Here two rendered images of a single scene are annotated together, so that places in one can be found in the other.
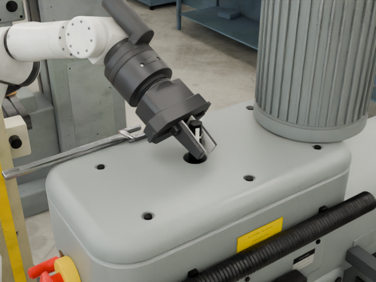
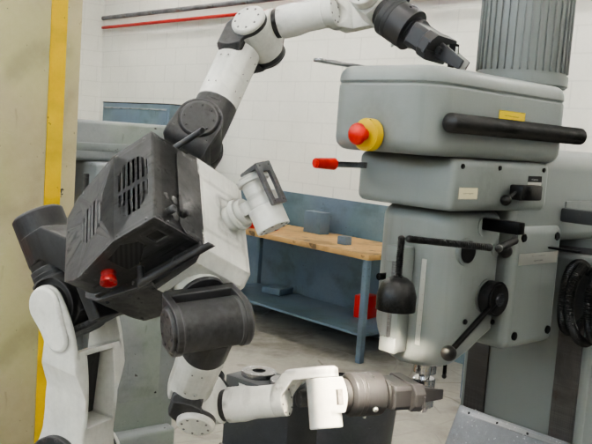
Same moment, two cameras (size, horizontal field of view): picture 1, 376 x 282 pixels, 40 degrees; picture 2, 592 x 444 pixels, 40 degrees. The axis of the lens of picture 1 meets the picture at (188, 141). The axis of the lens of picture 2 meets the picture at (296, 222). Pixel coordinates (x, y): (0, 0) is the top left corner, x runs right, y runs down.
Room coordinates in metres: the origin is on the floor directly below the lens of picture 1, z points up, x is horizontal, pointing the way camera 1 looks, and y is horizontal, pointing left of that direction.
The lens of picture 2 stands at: (-0.91, 0.53, 1.75)
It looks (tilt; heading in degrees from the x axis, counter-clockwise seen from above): 6 degrees down; 351
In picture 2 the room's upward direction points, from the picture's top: 4 degrees clockwise
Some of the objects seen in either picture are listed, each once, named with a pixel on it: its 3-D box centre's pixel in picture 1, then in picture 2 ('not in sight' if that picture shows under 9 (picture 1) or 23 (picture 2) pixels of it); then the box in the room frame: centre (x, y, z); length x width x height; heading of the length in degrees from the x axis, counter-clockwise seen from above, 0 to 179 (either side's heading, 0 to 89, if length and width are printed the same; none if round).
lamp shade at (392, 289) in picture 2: not in sight; (396, 292); (0.50, 0.12, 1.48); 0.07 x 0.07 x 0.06
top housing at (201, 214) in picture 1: (202, 194); (452, 116); (0.70, -0.02, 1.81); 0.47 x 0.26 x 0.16; 124
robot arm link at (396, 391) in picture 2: not in sight; (384, 394); (0.67, 0.08, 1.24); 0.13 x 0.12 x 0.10; 16
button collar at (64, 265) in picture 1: (67, 276); (368, 134); (0.56, 0.18, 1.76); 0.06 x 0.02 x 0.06; 34
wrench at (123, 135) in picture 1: (79, 151); (359, 66); (0.70, 0.17, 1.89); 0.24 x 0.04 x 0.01; 125
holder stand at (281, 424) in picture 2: not in sight; (270, 413); (1.11, 0.25, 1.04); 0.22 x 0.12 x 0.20; 41
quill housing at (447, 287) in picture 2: not in sight; (434, 282); (0.69, -0.02, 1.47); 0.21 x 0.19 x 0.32; 34
